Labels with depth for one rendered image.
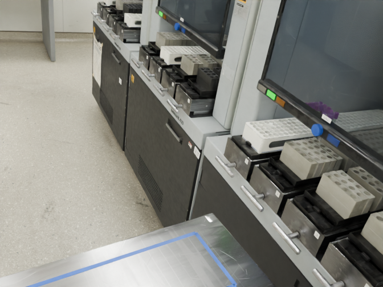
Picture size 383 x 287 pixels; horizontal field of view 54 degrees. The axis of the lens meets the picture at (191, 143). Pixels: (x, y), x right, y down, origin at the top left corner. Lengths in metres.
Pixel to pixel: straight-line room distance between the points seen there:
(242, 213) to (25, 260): 1.05
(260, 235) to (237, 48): 0.60
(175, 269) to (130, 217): 1.30
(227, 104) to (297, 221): 0.54
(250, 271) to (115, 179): 1.59
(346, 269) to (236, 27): 0.80
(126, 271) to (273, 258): 0.50
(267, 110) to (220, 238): 0.55
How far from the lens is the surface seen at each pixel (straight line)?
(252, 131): 1.13
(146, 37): 2.06
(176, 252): 0.75
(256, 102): 1.19
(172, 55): 1.65
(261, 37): 1.17
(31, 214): 2.06
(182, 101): 1.45
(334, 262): 0.92
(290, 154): 1.07
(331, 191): 0.98
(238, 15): 1.28
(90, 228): 1.96
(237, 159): 1.14
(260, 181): 1.07
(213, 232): 0.81
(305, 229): 0.96
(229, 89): 1.32
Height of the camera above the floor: 1.37
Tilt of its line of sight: 31 degrees down
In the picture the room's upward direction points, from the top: 10 degrees clockwise
